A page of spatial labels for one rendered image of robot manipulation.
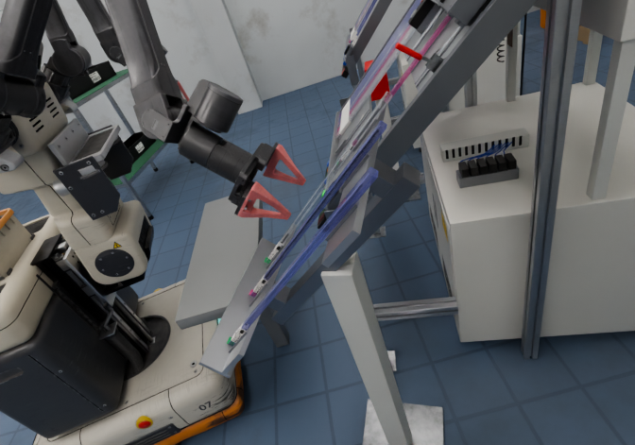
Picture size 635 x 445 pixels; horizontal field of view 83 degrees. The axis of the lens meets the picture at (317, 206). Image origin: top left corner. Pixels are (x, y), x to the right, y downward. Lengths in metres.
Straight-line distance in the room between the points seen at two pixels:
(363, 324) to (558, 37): 0.64
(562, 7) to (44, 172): 1.19
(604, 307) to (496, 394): 0.43
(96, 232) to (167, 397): 0.59
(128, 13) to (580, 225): 1.10
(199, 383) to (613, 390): 1.29
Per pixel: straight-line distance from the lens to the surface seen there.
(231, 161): 0.59
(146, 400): 1.46
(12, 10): 0.90
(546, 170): 0.94
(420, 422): 1.39
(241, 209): 0.57
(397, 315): 1.23
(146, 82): 0.65
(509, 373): 1.48
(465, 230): 1.05
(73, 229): 1.19
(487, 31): 0.82
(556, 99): 0.87
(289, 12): 4.54
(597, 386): 1.51
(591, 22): 1.01
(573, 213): 1.11
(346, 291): 0.68
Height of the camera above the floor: 1.29
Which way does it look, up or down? 34 degrees down
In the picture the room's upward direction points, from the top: 19 degrees counter-clockwise
